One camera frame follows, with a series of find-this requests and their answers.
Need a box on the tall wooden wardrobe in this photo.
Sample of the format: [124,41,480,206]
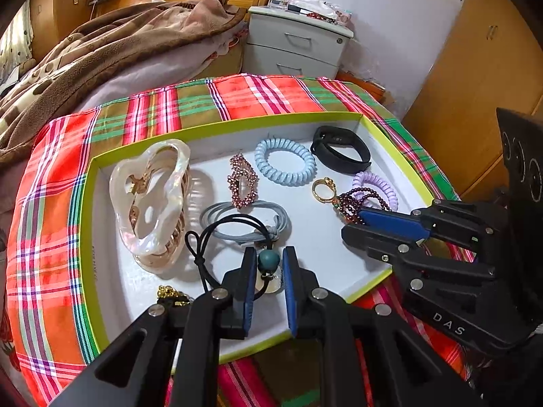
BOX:
[30,0,111,64]

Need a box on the purple spiral hair tie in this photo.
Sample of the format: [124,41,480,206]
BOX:
[352,171,397,212]

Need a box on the dark red bead bracelet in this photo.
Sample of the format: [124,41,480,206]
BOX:
[337,184,391,226]

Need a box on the white nightstand with drawers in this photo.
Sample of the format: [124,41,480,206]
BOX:
[242,5,355,81]

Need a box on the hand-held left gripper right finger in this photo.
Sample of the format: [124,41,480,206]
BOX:
[282,245,488,407]

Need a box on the red green plaid cloth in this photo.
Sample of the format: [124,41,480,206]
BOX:
[6,72,476,407]

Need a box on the lilac bed sheet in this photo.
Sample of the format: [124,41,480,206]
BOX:
[80,38,247,113]

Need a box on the brown patterned blanket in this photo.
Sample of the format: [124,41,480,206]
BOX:
[0,0,249,166]

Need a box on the black wristband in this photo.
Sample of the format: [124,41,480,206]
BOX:
[311,125,372,174]

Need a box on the light blue spiral hair tie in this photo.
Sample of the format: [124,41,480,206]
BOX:
[255,137,317,187]

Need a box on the dotted curtain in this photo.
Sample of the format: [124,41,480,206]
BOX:
[0,0,35,81]

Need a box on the grey elastic hair tie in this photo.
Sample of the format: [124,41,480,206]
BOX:
[199,199,293,247]

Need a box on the gold ring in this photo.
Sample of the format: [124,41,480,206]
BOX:
[313,177,339,202]

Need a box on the pink beaded hair clip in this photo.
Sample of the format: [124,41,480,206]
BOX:
[228,152,259,212]

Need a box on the clear pearly hair claw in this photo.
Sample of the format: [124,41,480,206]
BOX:
[109,139,192,273]

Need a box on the wooden cabinet with handles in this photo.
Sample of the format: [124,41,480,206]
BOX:
[401,0,543,204]

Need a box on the white box with green rim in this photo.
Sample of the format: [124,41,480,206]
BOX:
[80,111,461,376]

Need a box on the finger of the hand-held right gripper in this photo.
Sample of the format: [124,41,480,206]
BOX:
[341,226,495,289]
[360,199,507,251]

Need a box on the black cord teal bead necklace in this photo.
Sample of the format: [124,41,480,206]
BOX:
[184,214,286,295]

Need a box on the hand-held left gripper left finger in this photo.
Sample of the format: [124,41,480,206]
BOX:
[49,246,259,407]

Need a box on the gold chain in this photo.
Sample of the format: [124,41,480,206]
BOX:
[156,285,191,308]

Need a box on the pile of packets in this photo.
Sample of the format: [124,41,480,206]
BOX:
[288,0,354,26]

